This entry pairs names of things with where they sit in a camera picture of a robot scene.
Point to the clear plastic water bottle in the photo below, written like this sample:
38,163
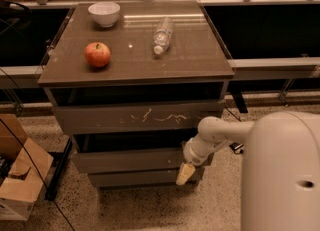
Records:
162,35

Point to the grey metal window railing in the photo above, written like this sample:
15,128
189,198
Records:
263,39

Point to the white ceramic bowl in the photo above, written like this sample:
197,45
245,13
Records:
105,14

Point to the grey bottom drawer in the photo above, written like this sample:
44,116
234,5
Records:
128,179

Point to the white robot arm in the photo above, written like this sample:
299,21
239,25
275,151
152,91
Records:
280,187

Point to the black left stand leg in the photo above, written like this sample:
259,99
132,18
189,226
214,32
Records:
59,163

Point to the black power adapter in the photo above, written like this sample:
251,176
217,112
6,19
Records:
237,148

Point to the brown cardboard box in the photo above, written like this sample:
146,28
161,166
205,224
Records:
29,164

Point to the grey top drawer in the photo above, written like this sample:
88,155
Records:
135,117

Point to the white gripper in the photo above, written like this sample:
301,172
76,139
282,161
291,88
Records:
194,157

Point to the red apple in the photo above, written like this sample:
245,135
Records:
97,54

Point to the grey drawer cabinet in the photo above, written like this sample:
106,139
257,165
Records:
194,68

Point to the grey drawer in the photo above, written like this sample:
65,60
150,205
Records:
135,117
128,161
128,179

